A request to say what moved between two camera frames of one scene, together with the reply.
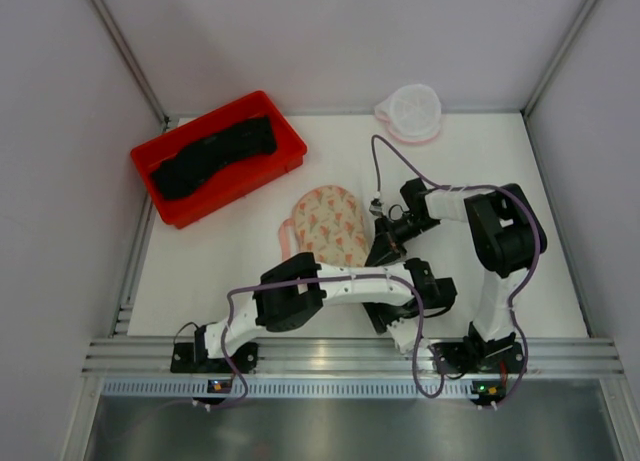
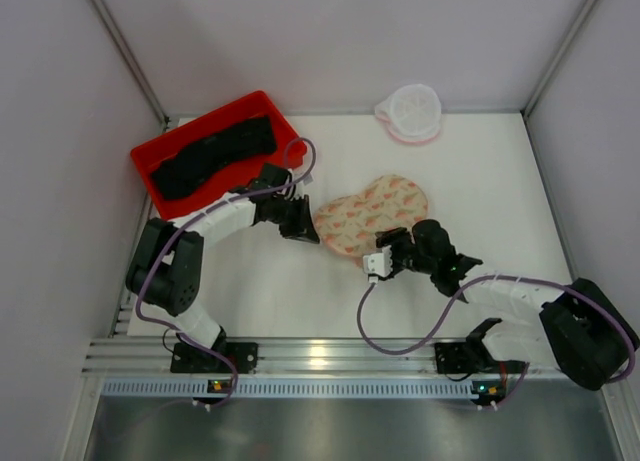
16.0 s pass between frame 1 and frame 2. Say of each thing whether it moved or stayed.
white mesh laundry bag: stayed
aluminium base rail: stayed
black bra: stayed
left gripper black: moved
